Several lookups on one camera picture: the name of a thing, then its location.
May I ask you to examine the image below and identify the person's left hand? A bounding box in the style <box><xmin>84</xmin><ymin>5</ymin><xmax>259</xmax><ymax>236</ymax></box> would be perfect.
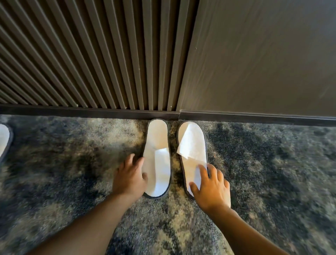
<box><xmin>112</xmin><ymin>154</ymin><xmax>148</xmax><ymax>201</ymax></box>

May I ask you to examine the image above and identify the person's right hand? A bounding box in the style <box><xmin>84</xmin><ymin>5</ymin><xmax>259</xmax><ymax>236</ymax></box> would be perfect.
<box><xmin>189</xmin><ymin>163</ymin><xmax>232</xmax><ymax>214</ymax></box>

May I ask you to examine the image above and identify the white slipper with strap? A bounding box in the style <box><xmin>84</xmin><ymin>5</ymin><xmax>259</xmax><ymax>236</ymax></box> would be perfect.
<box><xmin>176</xmin><ymin>120</ymin><xmax>210</xmax><ymax>199</ymax></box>
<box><xmin>141</xmin><ymin>119</ymin><xmax>172</xmax><ymax>199</ymax></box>

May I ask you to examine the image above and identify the person's left forearm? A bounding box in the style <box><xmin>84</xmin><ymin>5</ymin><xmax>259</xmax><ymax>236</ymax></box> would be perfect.
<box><xmin>26</xmin><ymin>193</ymin><xmax>143</xmax><ymax>255</ymax></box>

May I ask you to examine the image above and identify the person's right forearm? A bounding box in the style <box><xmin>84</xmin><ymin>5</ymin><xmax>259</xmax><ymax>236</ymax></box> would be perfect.
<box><xmin>207</xmin><ymin>205</ymin><xmax>290</xmax><ymax>255</ymax></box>

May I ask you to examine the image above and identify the dark baseboard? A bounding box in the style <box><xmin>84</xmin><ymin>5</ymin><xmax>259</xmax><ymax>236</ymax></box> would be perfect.
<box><xmin>0</xmin><ymin>104</ymin><xmax>336</xmax><ymax>127</ymax></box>

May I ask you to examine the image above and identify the white slipper with dark trim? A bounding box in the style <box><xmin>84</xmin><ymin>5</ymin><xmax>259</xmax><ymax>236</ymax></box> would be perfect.
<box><xmin>0</xmin><ymin>123</ymin><xmax>14</xmax><ymax>162</ymax></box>

